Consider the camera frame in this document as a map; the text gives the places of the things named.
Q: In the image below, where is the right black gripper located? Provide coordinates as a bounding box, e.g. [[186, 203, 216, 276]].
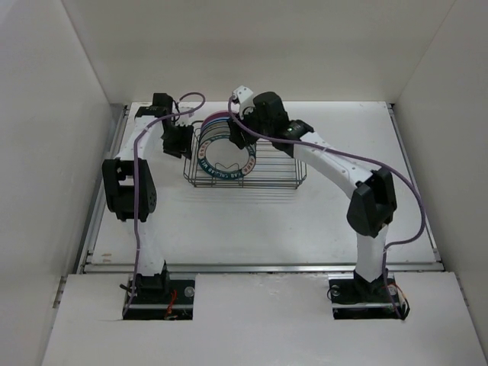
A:
[[226, 101, 273, 149]]

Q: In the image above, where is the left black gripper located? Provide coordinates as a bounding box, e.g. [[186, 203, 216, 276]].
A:
[[161, 122, 193, 159]]

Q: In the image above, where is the green rimmed white plate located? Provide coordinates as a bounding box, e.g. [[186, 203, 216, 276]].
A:
[[197, 139, 257, 181]]

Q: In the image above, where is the grey wire dish rack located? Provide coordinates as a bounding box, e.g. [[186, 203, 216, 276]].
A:
[[183, 118, 307, 189]]

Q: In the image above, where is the white plate flower outline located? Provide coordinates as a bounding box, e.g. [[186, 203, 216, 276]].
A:
[[198, 128, 230, 147]]

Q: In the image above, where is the white plate orange sunburst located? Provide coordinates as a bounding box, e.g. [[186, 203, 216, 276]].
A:
[[199, 120, 230, 141]]

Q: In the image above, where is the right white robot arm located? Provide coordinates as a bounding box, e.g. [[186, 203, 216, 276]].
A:
[[228, 86, 397, 300]]

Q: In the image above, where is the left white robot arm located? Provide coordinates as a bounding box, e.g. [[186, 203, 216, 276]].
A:
[[102, 93, 194, 303]]

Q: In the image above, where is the blue plate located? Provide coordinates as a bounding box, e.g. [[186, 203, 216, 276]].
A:
[[201, 117, 231, 133]]

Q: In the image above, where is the pink plate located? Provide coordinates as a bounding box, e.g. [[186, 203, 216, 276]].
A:
[[201, 111, 230, 129]]

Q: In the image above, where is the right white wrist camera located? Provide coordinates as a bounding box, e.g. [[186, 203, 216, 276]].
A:
[[231, 85, 255, 118]]

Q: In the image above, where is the left aluminium side rail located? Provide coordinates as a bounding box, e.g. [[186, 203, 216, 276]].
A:
[[71, 104, 130, 275]]

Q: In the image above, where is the aluminium side rail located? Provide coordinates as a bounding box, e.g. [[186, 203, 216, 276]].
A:
[[387, 103, 443, 265], [71, 104, 130, 275]]

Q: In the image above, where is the right aluminium side rail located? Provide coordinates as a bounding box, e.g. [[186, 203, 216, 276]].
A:
[[387, 103, 443, 265]]

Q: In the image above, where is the front aluminium rail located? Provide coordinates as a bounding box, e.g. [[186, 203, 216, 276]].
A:
[[79, 262, 445, 274]]

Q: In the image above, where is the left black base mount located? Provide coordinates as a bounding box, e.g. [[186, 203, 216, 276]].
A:
[[120, 270, 196, 321]]

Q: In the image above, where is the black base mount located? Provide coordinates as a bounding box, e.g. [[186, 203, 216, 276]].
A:
[[120, 270, 196, 321], [327, 272, 410, 320]]

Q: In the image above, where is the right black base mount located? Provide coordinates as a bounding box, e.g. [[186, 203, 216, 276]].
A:
[[327, 272, 410, 320]]

